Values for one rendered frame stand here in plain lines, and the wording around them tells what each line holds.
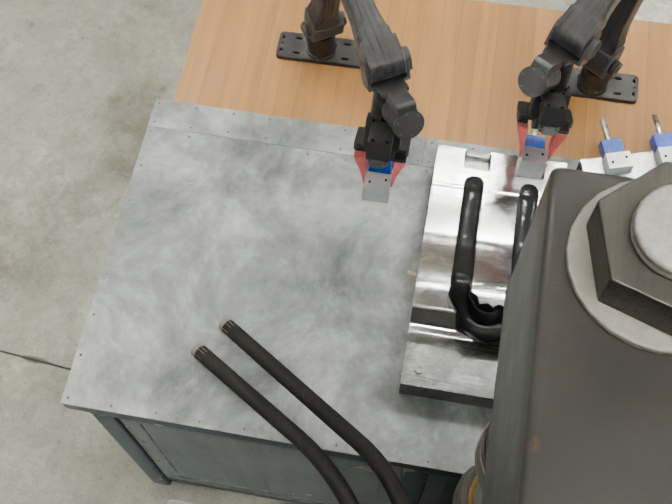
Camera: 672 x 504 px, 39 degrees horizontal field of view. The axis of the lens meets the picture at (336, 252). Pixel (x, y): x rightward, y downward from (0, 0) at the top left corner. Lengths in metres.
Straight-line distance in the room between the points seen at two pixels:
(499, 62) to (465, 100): 0.13
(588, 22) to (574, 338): 1.26
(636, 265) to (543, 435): 0.11
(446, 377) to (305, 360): 0.27
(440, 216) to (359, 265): 0.19
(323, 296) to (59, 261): 1.22
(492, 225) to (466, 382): 0.32
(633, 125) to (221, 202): 0.90
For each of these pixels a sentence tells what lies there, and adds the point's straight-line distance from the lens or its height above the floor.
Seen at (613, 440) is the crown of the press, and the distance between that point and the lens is 0.55.
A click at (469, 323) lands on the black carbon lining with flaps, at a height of 0.87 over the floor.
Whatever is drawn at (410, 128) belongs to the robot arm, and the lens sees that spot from 1.65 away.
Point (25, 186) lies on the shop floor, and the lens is 3.06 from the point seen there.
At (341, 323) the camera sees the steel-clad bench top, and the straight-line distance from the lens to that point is 1.84.
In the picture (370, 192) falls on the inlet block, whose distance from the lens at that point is 1.81.
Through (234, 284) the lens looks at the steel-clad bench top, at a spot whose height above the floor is 0.80.
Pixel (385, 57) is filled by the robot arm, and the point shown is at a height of 1.20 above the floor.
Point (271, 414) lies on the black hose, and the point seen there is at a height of 0.86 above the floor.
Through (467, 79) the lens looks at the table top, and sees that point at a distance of 2.14.
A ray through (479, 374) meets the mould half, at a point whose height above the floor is 0.86.
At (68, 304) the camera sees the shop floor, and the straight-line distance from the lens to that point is 2.84.
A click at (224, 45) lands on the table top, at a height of 0.80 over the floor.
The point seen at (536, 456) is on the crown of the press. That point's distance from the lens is 0.54.
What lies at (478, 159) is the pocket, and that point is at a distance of 1.95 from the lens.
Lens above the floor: 2.52
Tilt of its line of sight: 64 degrees down
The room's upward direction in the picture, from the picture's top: 2 degrees counter-clockwise
